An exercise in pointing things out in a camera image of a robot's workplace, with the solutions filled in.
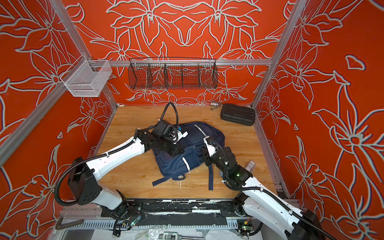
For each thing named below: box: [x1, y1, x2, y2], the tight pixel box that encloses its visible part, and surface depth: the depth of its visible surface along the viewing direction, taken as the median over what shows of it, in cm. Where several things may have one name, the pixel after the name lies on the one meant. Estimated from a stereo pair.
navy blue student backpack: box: [152, 121, 225, 191], surface depth 78 cm
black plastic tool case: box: [220, 103, 256, 126], surface depth 109 cm
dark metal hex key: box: [55, 217, 85, 230], surface depth 71 cm
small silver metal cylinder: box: [210, 101, 219, 108], surface depth 120 cm
